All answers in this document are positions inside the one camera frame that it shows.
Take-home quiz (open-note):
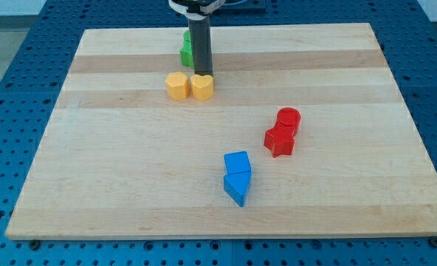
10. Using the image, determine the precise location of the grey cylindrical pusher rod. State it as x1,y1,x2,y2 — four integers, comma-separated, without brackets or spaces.
188,17,213,76

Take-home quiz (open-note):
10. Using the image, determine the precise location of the yellow hexagon block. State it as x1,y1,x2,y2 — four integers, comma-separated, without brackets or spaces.
165,72,190,100

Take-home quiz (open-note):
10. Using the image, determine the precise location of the blue cube block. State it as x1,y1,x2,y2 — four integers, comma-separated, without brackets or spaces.
224,151,251,174

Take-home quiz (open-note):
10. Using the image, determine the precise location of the green block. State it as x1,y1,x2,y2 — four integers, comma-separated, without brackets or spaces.
179,30,194,69

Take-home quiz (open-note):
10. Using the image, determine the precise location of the blue triangle block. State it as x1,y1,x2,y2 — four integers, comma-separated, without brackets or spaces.
223,171,252,207

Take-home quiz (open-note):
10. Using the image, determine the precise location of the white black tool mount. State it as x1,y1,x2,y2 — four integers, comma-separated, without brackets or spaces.
168,0,225,20

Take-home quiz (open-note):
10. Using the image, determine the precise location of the yellow heart block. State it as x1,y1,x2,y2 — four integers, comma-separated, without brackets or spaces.
190,75,214,101

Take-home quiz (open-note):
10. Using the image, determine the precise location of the red cylinder block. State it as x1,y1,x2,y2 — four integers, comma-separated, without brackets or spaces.
275,107,301,137

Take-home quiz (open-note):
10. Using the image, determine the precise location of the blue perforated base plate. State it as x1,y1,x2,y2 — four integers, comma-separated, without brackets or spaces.
0,0,437,265

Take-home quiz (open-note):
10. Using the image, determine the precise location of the wooden board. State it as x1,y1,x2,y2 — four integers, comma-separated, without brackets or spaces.
5,23,437,240

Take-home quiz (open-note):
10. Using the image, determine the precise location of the red star block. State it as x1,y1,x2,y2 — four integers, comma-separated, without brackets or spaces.
264,127,296,157

